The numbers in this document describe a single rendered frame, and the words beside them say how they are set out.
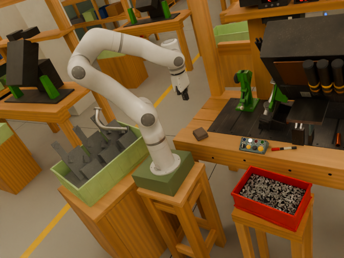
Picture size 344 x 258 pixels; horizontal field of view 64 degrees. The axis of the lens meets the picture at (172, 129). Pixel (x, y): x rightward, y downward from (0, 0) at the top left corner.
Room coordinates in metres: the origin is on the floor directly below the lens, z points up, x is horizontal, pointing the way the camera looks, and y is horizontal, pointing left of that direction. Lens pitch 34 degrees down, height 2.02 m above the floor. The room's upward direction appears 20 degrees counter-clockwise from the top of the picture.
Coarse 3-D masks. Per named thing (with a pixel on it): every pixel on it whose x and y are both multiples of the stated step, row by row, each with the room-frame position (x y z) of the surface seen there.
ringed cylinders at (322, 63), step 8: (304, 64) 0.91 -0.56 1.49; (312, 64) 0.89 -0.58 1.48; (320, 64) 0.87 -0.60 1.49; (328, 64) 0.86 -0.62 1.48; (336, 64) 0.83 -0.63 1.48; (312, 72) 0.90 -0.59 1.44; (320, 72) 0.88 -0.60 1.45; (328, 72) 0.88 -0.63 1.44; (336, 72) 0.84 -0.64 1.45; (312, 80) 0.94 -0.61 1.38; (320, 80) 0.93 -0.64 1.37; (328, 80) 0.91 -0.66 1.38; (336, 80) 0.88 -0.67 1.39; (312, 88) 0.99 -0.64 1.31; (320, 88) 0.99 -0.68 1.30; (328, 88) 0.94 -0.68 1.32; (336, 88) 0.91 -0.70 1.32; (328, 96) 0.98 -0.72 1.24
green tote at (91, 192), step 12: (132, 144) 1.57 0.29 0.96; (144, 144) 1.63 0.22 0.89; (120, 156) 1.50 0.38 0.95; (132, 156) 1.55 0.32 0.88; (144, 156) 1.60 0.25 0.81; (60, 168) 1.66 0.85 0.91; (108, 168) 1.44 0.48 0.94; (120, 168) 1.48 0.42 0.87; (132, 168) 1.53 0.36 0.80; (60, 180) 1.59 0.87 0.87; (96, 180) 1.38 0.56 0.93; (108, 180) 1.42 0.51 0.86; (72, 192) 1.48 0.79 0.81; (84, 192) 1.32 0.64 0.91; (96, 192) 1.35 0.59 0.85
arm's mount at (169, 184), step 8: (176, 152) 1.34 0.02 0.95; (184, 152) 1.31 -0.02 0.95; (144, 160) 1.38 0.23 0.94; (152, 160) 1.35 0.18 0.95; (184, 160) 1.24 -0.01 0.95; (192, 160) 1.29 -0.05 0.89; (144, 168) 1.29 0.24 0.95; (184, 168) 1.22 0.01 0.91; (136, 176) 1.25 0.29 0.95; (144, 176) 1.22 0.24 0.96; (152, 176) 1.20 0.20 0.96; (160, 176) 1.17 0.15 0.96; (168, 176) 1.15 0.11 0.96; (176, 176) 1.16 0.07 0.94; (184, 176) 1.20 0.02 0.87; (136, 184) 1.28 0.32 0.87; (144, 184) 1.23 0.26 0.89; (152, 184) 1.18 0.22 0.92; (160, 184) 1.14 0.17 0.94; (168, 184) 1.10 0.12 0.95; (176, 184) 1.14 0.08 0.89; (160, 192) 1.16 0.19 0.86; (168, 192) 1.11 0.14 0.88
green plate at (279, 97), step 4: (276, 88) 1.27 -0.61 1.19; (276, 92) 1.27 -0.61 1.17; (280, 92) 1.26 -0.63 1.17; (272, 96) 1.28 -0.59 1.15; (276, 96) 1.27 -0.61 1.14; (280, 96) 1.26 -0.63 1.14; (284, 96) 1.24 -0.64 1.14; (272, 100) 1.28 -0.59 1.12; (280, 100) 1.26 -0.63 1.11; (284, 100) 1.25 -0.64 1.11
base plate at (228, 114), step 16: (224, 112) 1.65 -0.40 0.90; (240, 112) 1.59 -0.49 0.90; (256, 112) 1.52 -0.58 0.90; (208, 128) 1.53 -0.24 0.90; (224, 128) 1.47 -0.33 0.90; (240, 128) 1.41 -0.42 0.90; (256, 128) 1.36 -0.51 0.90; (288, 128) 1.25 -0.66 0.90; (320, 128) 1.16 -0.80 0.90; (336, 128) 1.12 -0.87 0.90; (304, 144) 1.09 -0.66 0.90; (320, 144) 1.05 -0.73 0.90
